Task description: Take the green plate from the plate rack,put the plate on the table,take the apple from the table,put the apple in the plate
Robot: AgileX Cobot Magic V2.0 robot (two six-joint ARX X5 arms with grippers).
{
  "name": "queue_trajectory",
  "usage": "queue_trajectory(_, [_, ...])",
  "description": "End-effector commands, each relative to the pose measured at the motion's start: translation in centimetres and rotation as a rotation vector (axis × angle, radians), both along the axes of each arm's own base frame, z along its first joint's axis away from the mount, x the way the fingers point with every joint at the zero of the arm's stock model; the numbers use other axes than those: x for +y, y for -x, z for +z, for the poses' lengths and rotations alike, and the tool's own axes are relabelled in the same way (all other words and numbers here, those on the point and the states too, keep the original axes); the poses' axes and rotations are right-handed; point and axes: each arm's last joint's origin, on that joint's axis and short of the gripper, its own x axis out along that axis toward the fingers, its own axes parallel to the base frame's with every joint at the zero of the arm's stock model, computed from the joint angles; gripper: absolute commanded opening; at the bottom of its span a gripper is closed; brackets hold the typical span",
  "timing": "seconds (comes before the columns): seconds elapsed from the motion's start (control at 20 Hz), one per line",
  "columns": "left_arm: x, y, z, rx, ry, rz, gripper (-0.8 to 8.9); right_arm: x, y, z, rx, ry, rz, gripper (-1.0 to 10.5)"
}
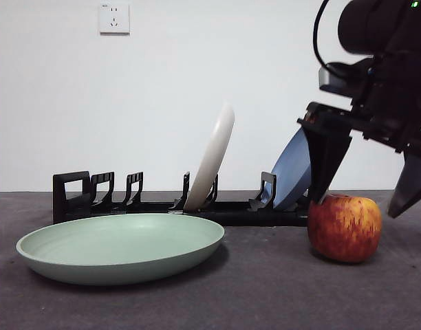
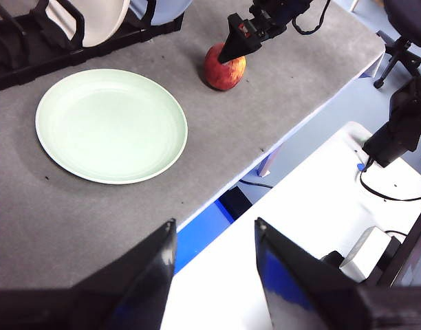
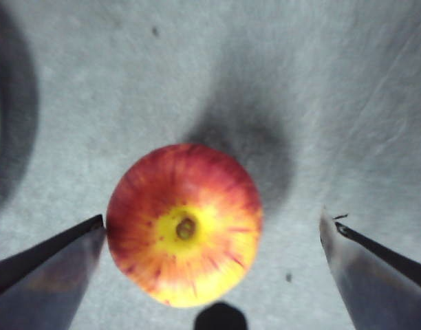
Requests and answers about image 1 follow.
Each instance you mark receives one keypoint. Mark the black plate rack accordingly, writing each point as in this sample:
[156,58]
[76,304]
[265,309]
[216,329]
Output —
[248,216]

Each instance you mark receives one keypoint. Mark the blue plate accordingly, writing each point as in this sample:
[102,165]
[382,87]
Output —
[293,178]

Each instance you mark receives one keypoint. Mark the beige plate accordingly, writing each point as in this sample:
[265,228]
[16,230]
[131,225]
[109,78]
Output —
[210,161]

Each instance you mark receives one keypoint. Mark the red yellow apple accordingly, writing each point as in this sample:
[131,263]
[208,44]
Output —
[344,230]

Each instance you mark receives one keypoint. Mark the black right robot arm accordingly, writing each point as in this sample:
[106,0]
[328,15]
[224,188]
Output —
[368,24]

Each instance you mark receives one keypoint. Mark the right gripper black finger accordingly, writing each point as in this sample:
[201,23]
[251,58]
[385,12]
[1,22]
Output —
[324,158]
[411,185]

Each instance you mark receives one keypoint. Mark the green plate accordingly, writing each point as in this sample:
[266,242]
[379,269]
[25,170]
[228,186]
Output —
[121,268]

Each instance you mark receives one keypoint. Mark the pale grey camera box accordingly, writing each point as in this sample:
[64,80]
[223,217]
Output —
[329,82]

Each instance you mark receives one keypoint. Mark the white wall socket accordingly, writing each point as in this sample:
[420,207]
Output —
[115,19]

